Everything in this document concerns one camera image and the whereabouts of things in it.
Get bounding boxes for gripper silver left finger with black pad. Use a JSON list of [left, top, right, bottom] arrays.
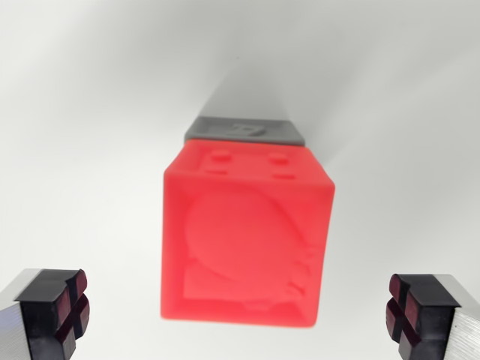
[[0, 267, 92, 360]]

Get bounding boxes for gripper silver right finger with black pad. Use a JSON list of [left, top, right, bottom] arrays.
[[385, 272, 480, 360]]

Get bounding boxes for red embossed cube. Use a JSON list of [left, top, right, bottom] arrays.
[[160, 137, 336, 329]]

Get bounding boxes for grey embossed cube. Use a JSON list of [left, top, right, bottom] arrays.
[[184, 115, 305, 148]]

